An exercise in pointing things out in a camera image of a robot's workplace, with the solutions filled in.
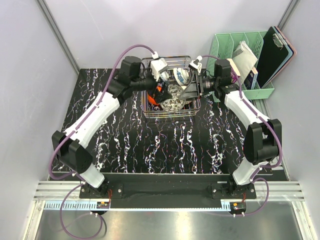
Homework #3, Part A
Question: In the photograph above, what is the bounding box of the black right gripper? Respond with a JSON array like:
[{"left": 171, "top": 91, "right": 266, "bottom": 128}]
[{"left": 177, "top": 71, "right": 219, "bottom": 103}]

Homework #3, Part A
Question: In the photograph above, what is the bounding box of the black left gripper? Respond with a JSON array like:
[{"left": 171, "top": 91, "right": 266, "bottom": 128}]
[{"left": 130, "top": 66, "right": 172, "bottom": 103}]

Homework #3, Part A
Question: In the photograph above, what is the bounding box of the chrome wire dish rack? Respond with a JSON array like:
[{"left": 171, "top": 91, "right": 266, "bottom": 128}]
[{"left": 141, "top": 55, "right": 201, "bottom": 118}]

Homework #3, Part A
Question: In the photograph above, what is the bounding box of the orange glossy bowl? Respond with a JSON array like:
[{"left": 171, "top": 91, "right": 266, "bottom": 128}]
[{"left": 147, "top": 86, "right": 162, "bottom": 106}]

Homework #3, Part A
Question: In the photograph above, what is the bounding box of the grey leaf patterned bowl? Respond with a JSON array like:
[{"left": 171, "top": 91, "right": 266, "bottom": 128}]
[{"left": 160, "top": 84, "right": 186, "bottom": 113}]

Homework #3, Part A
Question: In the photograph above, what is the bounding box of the blue white patterned bowl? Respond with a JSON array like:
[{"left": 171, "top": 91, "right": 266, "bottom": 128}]
[{"left": 173, "top": 67, "right": 190, "bottom": 86}]

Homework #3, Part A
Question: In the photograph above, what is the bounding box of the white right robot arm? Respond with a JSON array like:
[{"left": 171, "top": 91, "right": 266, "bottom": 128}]
[{"left": 173, "top": 56, "right": 283, "bottom": 199}]

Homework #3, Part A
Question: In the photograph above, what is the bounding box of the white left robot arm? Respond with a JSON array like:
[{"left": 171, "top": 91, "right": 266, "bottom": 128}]
[{"left": 51, "top": 56, "right": 171, "bottom": 198}]

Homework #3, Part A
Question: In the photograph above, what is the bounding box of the purple green book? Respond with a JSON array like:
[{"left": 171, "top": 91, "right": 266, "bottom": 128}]
[{"left": 226, "top": 58, "right": 241, "bottom": 83}]

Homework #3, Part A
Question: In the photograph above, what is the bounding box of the green plastic file organizer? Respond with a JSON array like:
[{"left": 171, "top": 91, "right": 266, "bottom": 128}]
[{"left": 209, "top": 31, "right": 275, "bottom": 100}]

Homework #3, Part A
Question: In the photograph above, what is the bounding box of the black marble pattern mat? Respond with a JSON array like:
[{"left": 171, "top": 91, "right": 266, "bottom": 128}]
[{"left": 51, "top": 68, "right": 272, "bottom": 176}]

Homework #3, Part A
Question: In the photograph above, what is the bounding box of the dark blue book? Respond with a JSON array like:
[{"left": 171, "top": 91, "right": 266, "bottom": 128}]
[{"left": 244, "top": 67, "right": 258, "bottom": 90}]

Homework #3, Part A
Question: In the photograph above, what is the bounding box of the white padded envelope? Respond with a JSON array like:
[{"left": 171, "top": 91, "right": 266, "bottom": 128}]
[{"left": 232, "top": 40, "right": 258, "bottom": 85}]

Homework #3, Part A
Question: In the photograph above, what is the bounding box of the black clipboard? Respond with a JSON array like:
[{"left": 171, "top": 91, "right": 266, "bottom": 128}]
[{"left": 256, "top": 26, "right": 288, "bottom": 88}]

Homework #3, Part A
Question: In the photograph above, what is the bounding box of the pink blue clipboards stack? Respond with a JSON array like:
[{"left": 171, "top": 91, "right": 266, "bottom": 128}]
[{"left": 270, "top": 26, "right": 297, "bottom": 80}]

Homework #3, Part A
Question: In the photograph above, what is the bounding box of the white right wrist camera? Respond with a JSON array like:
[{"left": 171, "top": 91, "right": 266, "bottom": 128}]
[{"left": 188, "top": 55, "right": 203, "bottom": 74}]

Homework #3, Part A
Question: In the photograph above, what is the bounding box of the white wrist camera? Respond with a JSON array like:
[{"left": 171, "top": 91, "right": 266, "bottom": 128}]
[
  {"left": 150, "top": 57, "right": 168, "bottom": 82},
  {"left": 188, "top": 55, "right": 203, "bottom": 74}
]

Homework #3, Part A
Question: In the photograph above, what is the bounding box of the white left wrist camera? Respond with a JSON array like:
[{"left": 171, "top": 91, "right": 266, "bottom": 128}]
[{"left": 150, "top": 57, "right": 168, "bottom": 82}]

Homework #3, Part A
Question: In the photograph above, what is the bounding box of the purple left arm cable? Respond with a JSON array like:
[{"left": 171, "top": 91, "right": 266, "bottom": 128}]
[{"left": 47, "top": 44, "right": 158, "bottom": 238}]

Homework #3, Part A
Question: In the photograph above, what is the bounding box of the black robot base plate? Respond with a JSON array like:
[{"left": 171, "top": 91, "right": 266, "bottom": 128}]
[{"left": 79, "top": 173, "right": 257, "bottom": 211}]

